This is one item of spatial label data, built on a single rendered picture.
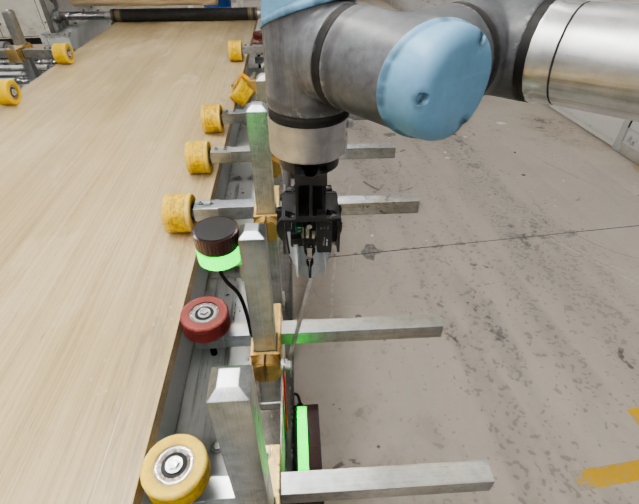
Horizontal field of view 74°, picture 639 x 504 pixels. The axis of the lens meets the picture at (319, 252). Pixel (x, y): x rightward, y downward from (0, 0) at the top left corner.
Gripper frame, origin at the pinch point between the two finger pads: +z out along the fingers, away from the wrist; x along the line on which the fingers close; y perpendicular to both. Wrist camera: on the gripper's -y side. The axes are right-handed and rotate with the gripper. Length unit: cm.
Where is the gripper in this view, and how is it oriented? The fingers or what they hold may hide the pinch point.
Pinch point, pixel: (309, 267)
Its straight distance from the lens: 64.5
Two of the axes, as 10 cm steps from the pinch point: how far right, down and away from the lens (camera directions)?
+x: 10.0, -0.4, 0.5
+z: 0.0, 7.8, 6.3
